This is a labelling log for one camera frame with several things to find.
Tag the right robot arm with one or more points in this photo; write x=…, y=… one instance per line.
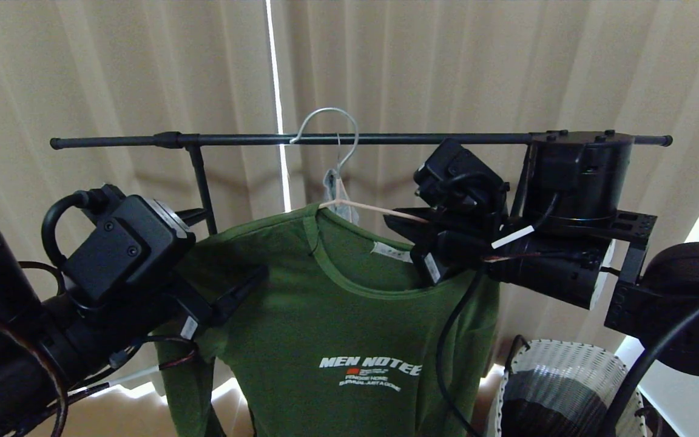
x=580, y=176

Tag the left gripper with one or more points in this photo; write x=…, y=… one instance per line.
x=137, y=321

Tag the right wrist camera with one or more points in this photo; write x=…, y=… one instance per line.
x=459, y=176

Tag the pale grey shorts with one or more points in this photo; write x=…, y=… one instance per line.
x=334, y=194

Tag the black clothes rack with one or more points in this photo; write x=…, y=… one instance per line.
x=234, y=139

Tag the window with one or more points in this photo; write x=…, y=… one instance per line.
x=695, y=388

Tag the white laundry basket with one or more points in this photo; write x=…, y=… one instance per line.
x=568, y=364

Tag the pink clothes hanger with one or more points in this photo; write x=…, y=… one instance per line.
x=338, y=152
x=355, y=145

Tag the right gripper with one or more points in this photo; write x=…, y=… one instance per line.
x=459, y=255

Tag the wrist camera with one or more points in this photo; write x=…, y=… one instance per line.
x=125, y=249
x=459, y=176

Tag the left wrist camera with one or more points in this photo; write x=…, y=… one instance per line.
x=125, y=249

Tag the green garment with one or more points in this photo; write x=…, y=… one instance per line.
x=325, y=315

